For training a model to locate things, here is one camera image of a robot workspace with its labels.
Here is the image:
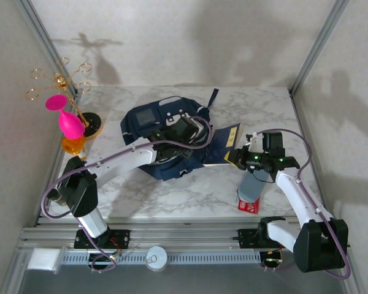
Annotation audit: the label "dark navy book yellow label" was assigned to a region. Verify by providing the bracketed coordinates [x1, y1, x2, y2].
[202, 122, 243, 168]

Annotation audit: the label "red box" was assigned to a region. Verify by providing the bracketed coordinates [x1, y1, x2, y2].
[237, 197, 261, 214]

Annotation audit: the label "navy blue backpack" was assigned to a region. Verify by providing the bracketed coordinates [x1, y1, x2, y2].
[120, 88, 220, 182]

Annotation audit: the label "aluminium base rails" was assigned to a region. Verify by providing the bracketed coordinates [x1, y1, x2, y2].
[15, 216, 353, 254]

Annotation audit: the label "orange plastic cup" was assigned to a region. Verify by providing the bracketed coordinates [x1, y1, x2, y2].
[60, 134, 87, 160]

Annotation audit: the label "pink plastic goblet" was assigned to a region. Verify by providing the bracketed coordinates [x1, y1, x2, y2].
[45, 94, 86, 139]

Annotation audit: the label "silver tin can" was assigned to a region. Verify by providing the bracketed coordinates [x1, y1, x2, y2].
[145, 246, 168, 272]

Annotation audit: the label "black knob metal clamp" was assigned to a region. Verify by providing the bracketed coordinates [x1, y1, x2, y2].
[47, 188, 67, 205]

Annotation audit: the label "white foam block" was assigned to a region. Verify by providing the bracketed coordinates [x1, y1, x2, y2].
[26, 248, 62, 272]

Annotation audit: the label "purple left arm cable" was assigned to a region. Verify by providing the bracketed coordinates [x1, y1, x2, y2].
[41, 115, 215, 274]

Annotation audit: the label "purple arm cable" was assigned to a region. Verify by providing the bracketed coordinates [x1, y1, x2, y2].
[253, 128, 353, 280]
[41, 115, 215, 274]

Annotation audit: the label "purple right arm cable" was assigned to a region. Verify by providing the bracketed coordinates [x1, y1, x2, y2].
[253, 128, 353, 280]

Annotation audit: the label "aluminium table side rail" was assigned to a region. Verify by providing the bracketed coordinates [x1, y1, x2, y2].
[33, 91, 83, 226]
[289, 88, 339, 224]

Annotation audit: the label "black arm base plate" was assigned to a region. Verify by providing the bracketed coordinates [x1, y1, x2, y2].
[237, 228, 294, 249]
[73, 228, 131, 249]

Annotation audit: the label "gold wire cup stand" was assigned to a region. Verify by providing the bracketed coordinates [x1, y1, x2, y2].
[25, 56, 104, 140]

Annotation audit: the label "grey slotted cable duct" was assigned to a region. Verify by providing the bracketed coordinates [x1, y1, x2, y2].
[61, 251, 261, 265]

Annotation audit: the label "aluminium frame post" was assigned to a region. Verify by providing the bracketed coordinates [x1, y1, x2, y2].
[17, 0, 82, 99]
[289, 0, 351, 96]

